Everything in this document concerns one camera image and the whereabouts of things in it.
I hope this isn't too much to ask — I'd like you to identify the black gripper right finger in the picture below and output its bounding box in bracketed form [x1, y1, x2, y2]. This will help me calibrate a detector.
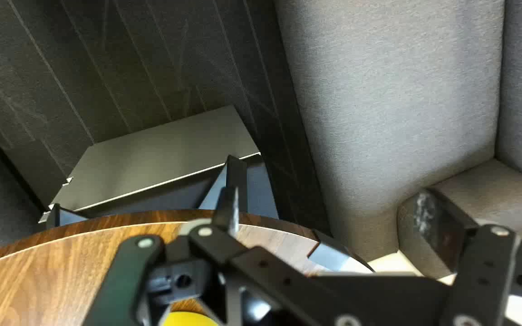
[397, 187, 522, 326]

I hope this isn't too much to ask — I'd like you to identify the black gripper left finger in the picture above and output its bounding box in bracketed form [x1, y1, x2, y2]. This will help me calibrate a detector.
[85, 155, 335, 326]

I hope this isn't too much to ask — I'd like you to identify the grey fabric sofa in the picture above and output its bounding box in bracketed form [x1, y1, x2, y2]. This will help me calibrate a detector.
[272, 0, 522, 280]

